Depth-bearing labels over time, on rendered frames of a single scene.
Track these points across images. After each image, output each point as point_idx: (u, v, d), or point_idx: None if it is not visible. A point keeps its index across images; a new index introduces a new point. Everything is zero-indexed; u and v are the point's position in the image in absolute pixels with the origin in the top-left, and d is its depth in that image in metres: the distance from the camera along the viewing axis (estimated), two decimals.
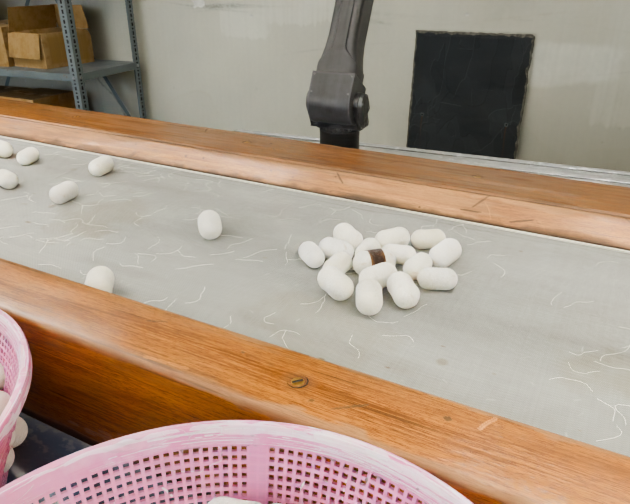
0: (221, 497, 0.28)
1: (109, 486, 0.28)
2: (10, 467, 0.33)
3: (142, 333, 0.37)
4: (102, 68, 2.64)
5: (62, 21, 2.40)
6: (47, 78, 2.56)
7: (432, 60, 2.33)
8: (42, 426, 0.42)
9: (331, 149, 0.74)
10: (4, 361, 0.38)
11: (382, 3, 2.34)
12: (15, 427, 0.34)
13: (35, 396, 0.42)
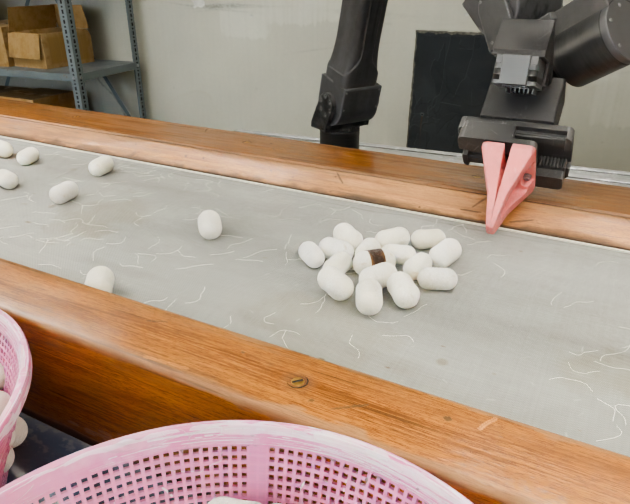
0: (221, 497, 0.28)
1: (109, 486, 0.28)
2: (10, 467, 0.33)
3: (142, 333, 0.37)
4: (102, 68, 2.64)
5: (62, 21, 2.40)
6: (47, 78, 2.56)
7: (432, 60, 2.33)
8: (42, 426, 0.42)
9: (331, 149, 0.74)
10: (4, 361, 0.38)
11: None
12: (15, 427, 0.34)
13: (35, 396, 0.42)
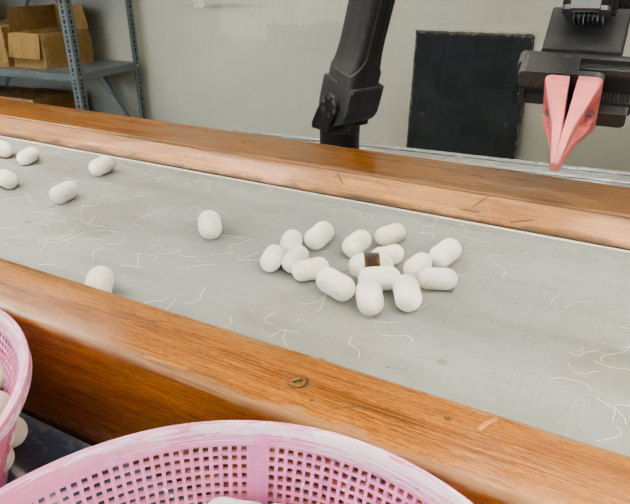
0: (221, 497, 0.28)
1: (109, 486, 0.28)
2: (10, 467, 0.33)
3: (142, 333, 0.37)
4: (102, 68, 2.64)
5: (62, 21, 2.40)
6: (47, 78, 2.56)
7: (432, 60, 2.33)
8: (42, 426, 0.42)
9: (331, 149, 0.74)
10: (4, 361, 0.38)
11: None
12: (15, 427, 0.34)
13: (35, 396, 0.42)
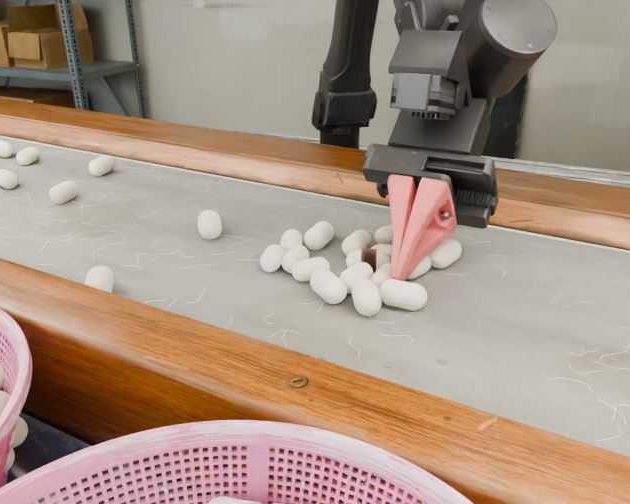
0: (221, 497, 0.28)
1: (109, 486, 0.28)
2: (10, 467, 0.33)
3: (142, 333, 0.37)
4: (102, 68, 2.64)
5: (62, 21, 2.40)
6: (47, 78, 2.56)
7: None
8: (42, 426, 0.42)
9: (331, 149, 0.74)
10: (4, 361, 0.38)
11: (382, 3, 2.34)
12: (15, 427, 0.34)
13: (35, 396, 0.42)
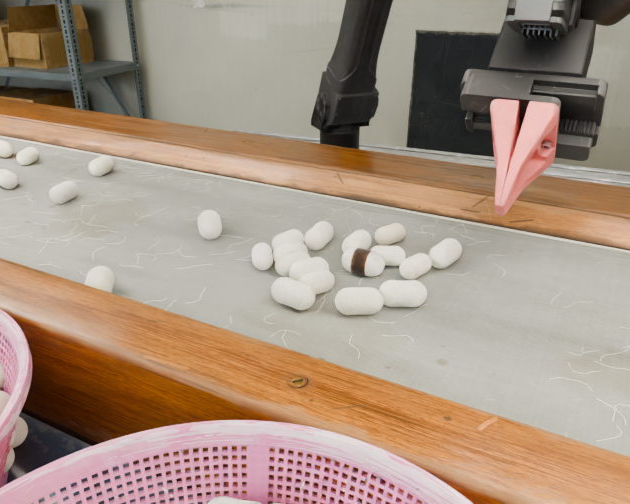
0: (221, 497, 0.28)
1: (109, 486, 0.28)
2: (10, 467, 0.33)
3: (142, 333, 0.37)
4: (102, 68, 2.64)
5: (62, 21, 2.40)
6: (47, 78, 2.56)
7: (432, 60, 2.33)
8: (42, 426, 0.42)
9: (331, 149, 0.74)
10: (4, 361, 0.38)
11: None
12: (15, 427, 0.34)
13: (35, 396, 0.42)
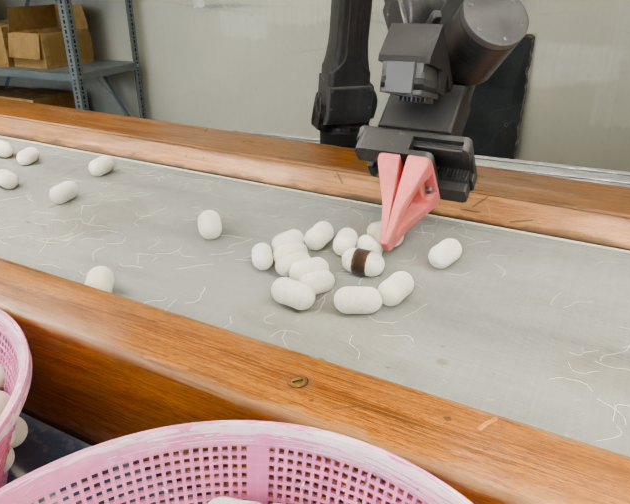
0: (221, 497, 0.28)
1: (109, 486, 0.28)
2: (10, 467, 0.33)
3: (142, 333, 0.37)
4: (102, 68, 2.64)
5: (62, 21, 2.40)
6: (47, 78, 2.56)
7: None
8: (42, 426, 0.42)
9: (331, 149, 0.74)
10: (4, 361, 0.38)
11: (382, 3, 2.34)
12: (15, 427, 0.34)
13: (35, 396, 0.42)
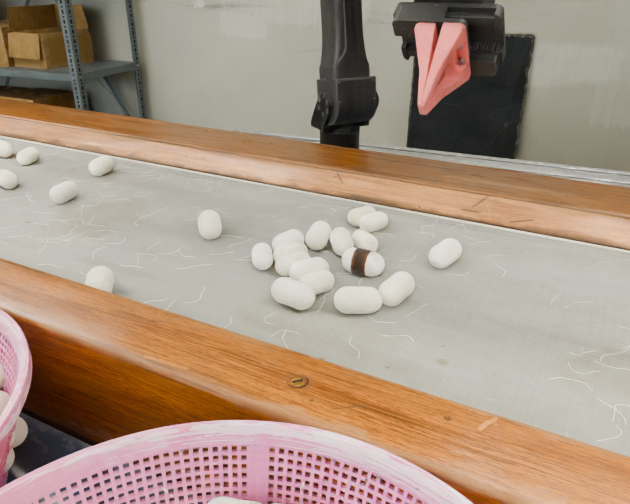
0: (221, 497, 0.28)
1: (109, 486, 0.28)
2: (10, 467, 0.33)
3: (142, 333, 0.37)
4: (102, 68, 2.64)
5: (62, 21, 2.40)
6: (47, 78, 2.56)
7: None
8: (42, 426, 0.42)
9: (331, 149, 0.74)
10: (4, 361, 0.38)
11: (382, 3, 2.34)
12: (15, 427, 0.34)
13: (35, 396, 0.42)
